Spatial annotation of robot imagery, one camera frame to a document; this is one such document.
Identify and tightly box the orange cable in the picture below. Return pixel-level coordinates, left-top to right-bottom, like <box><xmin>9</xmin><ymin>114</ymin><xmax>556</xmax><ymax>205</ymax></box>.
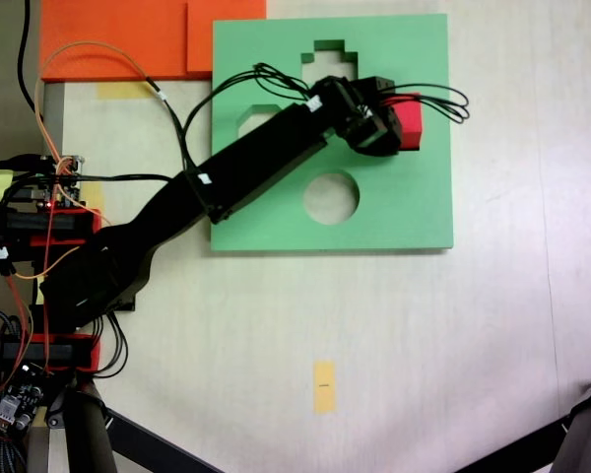
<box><xmin>33</xmin><ymin>41</ymin><xmax>152</xmax><ymax>208</ymax></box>

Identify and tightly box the black tripod leg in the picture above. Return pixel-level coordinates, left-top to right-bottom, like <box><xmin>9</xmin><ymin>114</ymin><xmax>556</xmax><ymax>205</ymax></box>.
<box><xmin>46</xmin><ymin>381</ymin><xmax>119</xmax><ymax>473</ymax></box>
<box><xmin>554</xmin><ymin>370</ymin><xmax>591</xmax><ymax>473</ymax></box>

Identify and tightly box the small power circuit board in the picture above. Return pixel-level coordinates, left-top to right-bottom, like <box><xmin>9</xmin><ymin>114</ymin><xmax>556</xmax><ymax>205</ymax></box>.
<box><xmin>0</xmin><ymin>376</ymin><xmax>48</xmax><ymax>439</ymax></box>

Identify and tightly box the red orange wire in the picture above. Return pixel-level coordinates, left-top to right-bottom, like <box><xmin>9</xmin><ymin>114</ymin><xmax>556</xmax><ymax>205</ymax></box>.
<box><xmin>0</xmin><ymin>268</ymin><xmax>34</xmax><ymax>425</ymax></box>

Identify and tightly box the braided grey cable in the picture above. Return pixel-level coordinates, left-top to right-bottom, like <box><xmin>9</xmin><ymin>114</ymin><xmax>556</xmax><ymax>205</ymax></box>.
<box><xmin>0</xmin><ymin>307</ymin><xmax>29</xmax><ymax>473</ymax></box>

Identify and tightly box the green shape sorting board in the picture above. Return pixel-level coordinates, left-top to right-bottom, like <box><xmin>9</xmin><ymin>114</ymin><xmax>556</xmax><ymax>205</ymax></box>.
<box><xmin>210</xmin><ymin>13</ymin><xmax>455</xmax><ymax>255</ymax></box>

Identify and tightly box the thin black base wire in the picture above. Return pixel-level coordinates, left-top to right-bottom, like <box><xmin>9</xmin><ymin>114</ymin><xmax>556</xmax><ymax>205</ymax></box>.
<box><xmin>94</xmin><ymin>309</ymin><xmax>129</xmax><ymax>379</ymax></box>

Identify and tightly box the circuit board with wires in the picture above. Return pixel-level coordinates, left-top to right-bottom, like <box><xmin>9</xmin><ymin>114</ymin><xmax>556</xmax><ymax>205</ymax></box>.
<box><xmin>38</xmin><ymin>155</ymin><xmax>88</xmax><ymax>208</ymax></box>

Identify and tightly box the red and black table clamp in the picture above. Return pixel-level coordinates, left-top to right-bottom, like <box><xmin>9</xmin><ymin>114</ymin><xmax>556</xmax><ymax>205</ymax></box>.
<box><xmin>0</xmin><ymin>332</ymin><xmax>102</xmax><ymax>373</ymax></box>
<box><xmin>0</xmin><ymin>206</ymin><xmax>103</xmax><ymax>265</ymax></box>

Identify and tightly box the yellow tape marker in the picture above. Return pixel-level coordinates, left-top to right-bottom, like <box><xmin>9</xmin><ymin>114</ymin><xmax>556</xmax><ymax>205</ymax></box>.
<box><xmin>313</xmin><ymin>360</ymin><xmax>337</xmax><ymax>414</ymax></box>

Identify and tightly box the red square block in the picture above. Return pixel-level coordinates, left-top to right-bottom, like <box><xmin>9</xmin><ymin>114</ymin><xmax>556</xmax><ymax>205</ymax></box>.
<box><xmin>392</xmin><ymin>92</ymin><xmax>425</xmax><ymax>152</ymax></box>

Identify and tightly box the wide yellow tape strip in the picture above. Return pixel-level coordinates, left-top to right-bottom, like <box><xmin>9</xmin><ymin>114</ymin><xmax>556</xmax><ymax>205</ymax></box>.
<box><xmin>96</xmin><ymin>81</ymin><xmax>155</xmax><ymax>100</ymax></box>

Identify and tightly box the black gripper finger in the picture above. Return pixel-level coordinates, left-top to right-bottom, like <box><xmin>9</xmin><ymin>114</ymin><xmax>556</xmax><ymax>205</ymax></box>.
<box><xmin>349</xmin><ymin>122</ymin><xmax>404</xmax><ymax>158</ymax></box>
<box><xmin>354</xmin><ymin>75</ymin><xmax>398</xmax><ymax>102</ymax></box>

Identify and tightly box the orange flat block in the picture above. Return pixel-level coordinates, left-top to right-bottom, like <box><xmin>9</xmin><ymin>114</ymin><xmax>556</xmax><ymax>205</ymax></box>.
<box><xmin>38</xmin><ymin>0</ymin><xmax>268</xmax><ymax>83</ymax></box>

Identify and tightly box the thin black gripper wire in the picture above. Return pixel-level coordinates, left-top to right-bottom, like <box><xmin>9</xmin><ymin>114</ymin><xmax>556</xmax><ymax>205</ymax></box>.
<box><xmin>378</xmin><ymin>83</ymin><xmax>470</xmax><ymax>124</ymax></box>

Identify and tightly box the thick black cable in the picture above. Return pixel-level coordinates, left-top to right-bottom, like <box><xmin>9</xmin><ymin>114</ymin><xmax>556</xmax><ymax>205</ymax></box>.
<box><xmin>18</xmin><ymin>0</ymin><xmax>39</xmax><ymax>113</ymax></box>

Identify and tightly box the black USB cable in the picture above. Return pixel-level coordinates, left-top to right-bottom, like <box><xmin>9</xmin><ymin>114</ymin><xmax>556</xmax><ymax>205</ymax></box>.
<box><xmin>0</xmin><ymin>153</ymin><xmax>55</xmax><ymax>173</ymax></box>

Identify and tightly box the thin black arm wire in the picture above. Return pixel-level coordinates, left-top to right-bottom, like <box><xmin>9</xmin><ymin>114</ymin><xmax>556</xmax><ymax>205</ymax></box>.
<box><xmin>180</xmin><ymin>62</ymin><xmax>321</xmax><ymax>173</ymax></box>

